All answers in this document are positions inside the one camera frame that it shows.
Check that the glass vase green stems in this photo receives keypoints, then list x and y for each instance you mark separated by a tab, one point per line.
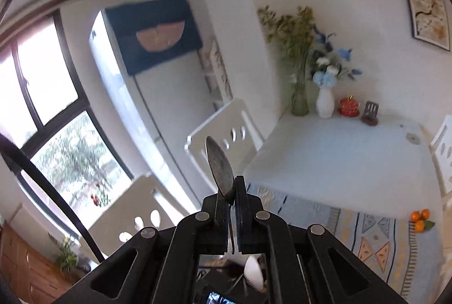
294	37

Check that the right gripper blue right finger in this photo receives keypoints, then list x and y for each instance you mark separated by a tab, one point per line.
260	231

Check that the white chair far right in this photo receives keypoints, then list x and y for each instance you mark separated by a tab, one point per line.
441	149

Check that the white chair far left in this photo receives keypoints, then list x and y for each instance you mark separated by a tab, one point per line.
233	129

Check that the mandarin orange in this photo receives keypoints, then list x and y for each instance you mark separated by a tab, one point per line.
419	226
425	214
415	216

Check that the white chair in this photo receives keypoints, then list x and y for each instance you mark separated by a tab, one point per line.
146	203
233	129
441	149

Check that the patterned blue woven table mat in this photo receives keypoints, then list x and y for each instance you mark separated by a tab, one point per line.
406	260

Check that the white chair near left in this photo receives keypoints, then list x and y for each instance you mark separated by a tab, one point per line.
146	203

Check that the silver metal spoon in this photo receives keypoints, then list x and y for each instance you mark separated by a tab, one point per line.
224	179

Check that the white dotted rice paddle small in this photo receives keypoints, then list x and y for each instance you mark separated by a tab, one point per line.
250	268

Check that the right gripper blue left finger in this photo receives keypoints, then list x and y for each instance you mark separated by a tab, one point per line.
181	247

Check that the navy fridge cover cloth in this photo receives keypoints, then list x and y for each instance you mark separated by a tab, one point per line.
152	32

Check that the dark phone stand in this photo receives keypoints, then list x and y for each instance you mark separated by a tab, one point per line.
370	114

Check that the red lidded tea cup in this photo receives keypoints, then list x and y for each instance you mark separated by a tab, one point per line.
348	106

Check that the potted green plant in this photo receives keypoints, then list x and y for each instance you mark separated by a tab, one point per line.
68	262

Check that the white ceramic flower vase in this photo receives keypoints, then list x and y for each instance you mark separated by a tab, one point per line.
325	104

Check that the white refrigerator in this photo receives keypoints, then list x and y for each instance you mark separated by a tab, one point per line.
159	108

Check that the black framed window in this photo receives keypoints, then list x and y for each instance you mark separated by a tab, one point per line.
46	113

